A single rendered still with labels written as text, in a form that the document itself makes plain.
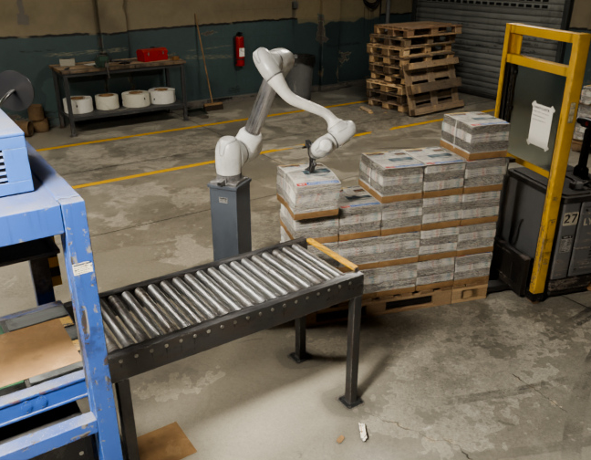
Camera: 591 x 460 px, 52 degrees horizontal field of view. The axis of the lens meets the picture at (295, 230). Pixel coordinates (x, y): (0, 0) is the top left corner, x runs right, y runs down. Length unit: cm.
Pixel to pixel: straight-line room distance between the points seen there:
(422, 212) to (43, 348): 248
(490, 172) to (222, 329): 225
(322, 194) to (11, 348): 188
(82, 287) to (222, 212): 178
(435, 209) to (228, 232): 137
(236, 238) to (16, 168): 194
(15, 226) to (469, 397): 259
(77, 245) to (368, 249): 234
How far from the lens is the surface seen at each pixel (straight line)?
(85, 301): 219
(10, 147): 215
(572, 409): 380
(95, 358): 231
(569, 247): 469
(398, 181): 393
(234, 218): 377
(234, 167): 371
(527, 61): 453
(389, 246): 407
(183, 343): 268
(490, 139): 418
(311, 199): 362
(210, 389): 365
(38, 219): 204
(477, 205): 429
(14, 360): 270
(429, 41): 1041
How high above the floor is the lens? 224
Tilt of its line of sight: 24 degrees down
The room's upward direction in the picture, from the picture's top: straight up
